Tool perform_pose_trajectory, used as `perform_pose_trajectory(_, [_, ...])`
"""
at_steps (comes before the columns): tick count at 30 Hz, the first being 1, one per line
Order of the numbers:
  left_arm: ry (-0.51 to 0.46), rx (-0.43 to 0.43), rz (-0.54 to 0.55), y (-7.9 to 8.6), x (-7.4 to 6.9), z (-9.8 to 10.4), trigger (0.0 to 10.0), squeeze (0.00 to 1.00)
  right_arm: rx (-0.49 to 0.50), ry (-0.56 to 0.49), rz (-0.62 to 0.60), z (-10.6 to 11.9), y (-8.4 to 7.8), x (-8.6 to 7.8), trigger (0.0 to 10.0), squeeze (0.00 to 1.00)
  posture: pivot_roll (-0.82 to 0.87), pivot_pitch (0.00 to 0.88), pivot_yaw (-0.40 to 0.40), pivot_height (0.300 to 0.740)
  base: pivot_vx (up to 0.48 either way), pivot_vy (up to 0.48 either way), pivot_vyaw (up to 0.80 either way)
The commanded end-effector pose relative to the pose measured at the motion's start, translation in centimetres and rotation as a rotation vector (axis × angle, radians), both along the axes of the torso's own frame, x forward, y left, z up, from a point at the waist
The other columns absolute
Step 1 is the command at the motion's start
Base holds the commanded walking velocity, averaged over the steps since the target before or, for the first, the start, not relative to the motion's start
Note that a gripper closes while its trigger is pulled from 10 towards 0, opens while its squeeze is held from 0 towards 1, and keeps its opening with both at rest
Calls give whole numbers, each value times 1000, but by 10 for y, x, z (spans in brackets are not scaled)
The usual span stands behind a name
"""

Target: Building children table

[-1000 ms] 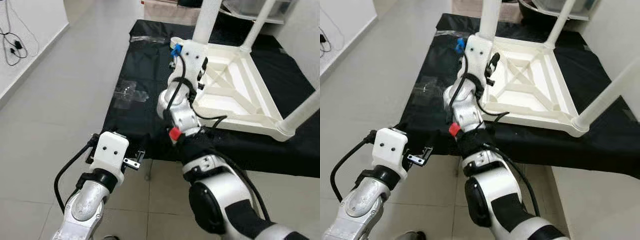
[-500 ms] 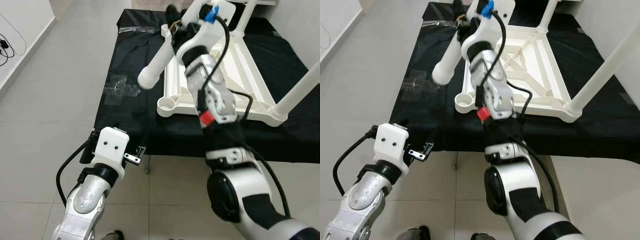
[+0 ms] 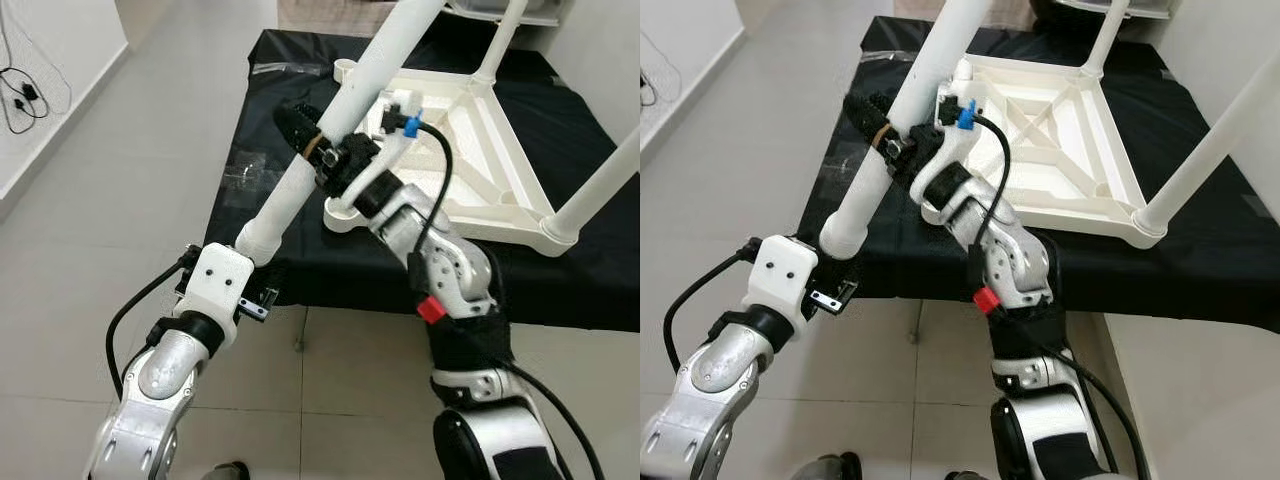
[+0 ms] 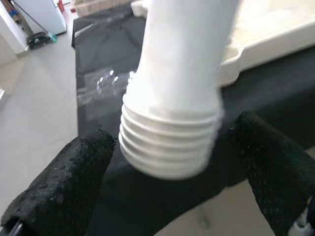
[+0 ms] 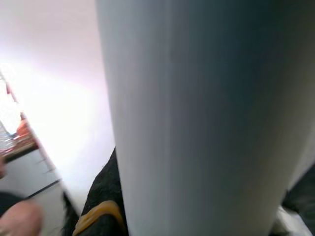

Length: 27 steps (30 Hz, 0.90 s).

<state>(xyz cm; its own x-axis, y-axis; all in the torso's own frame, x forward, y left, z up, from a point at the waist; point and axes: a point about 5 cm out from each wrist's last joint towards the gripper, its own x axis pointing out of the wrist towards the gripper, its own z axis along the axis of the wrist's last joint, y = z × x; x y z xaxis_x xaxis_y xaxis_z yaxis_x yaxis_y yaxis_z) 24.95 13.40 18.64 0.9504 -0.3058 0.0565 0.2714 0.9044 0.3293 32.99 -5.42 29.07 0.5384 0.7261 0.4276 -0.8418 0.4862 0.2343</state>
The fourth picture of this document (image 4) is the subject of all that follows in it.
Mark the black round floor object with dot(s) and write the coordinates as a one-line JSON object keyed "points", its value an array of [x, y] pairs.
{"points": [[37, 40]]}

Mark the white plastic table leg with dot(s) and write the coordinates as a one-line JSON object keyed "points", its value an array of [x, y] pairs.
{"points": [[177, 86]]}

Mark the patterned beige cloth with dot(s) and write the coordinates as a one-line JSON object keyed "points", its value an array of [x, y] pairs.
{"points": [[103, 7]]}

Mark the clear plastic film scrap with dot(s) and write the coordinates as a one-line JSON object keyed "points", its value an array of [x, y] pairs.
{"points": [[83, 29]]}

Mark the crumpled clear plastic film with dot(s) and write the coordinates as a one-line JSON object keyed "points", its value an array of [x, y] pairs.
{"points": [[108, 81]]}

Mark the black tablecloth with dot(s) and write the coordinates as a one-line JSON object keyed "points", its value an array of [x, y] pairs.
{"points": [[118, 49]]}

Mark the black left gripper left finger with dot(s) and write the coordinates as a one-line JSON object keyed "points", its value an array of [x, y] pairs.
{"points": [[56, 191]]}

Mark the broom with green head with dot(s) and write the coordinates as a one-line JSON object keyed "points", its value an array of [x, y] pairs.
{"points": [[52, 38]]}

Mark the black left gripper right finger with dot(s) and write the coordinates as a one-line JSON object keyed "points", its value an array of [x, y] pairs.
{"points": [[275, 172]]}

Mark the white fridge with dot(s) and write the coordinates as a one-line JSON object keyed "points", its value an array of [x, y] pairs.
{"points": [[44, 14]]}

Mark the white plastic children table top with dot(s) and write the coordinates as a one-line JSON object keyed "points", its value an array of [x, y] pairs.
{"points": [[270, 37]]}

